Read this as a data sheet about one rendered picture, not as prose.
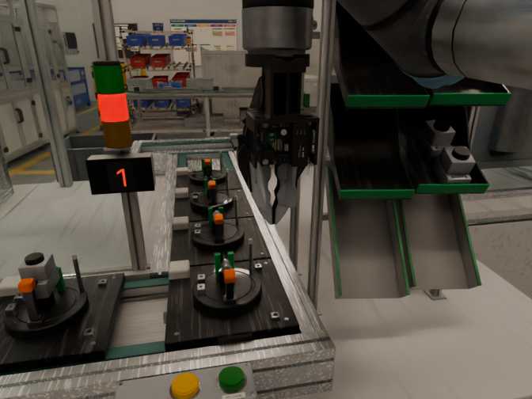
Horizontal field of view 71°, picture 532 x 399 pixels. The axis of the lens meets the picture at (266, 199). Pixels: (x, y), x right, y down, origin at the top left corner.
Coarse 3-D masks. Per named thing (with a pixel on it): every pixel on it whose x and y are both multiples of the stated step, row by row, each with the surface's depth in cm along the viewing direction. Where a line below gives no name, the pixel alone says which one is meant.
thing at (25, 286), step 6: (24, 282) 63; (30, 282) 63; (36, 282) 66; (18, 288) 62; (24, 288) 62; (30, 288) 63; (24, 294) 63; (30, 294) 63; (30, 300) 64; (30, 306) 64; (36, 306) 65; (30, 312) 64; (36, 312) 65; (30, 318) 65; (36, 318) 65
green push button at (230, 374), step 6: (222, 372) 58; (228, 372) 58; (234, 372) 58; (240, 372) 58; (222, 378) 57; (228, 378) 57; (234, 378) 57; (240, 378) 57; (222, 384) 56; (228, 384) 56; (234, 384) 56; (240, 384) 57; (228, 390) 56
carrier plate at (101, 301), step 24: (96, 288) 79; (120, 288) 79; (0, 312) 72; (96, 312) 72; (0, 336) 66; (48, 336) 66; (72, 336) 66; (96, 336) 66; (0, 360) 61; (24, 360) 61; (48, 360) 61; (72, 360) 62
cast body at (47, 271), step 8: (32, 256) 67; (40, 256) 67; (48, 256) 68; (24, 264) 66; (32, 264) 66; (40, 264) 66; (48, 264) 67; (24, 272) 65; (32, 272) 66; (40, 272) 66; (48, 272) 67; (56, 272) 71; (40, 280) 67; (48, 280) 67; (56, 280) 71; (40, 288) 66; (48, 288) 67; (40, 296) 66; (48, 296) 67
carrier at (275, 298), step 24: (216, 264) 78; (240, 264) 87; (264, 264) 87; (192, 288) 76; (216, 288) 75; (240, 288) 75; (264, 288) 79; (168, 312) 72; (192, 312) 72; (216, 312) 70; (240, 312) 71; (264, 312) 72; (288, 312) 72; (168, 336) 66; (192, 336) 66; (216, 336) 66; (264, 336) 68
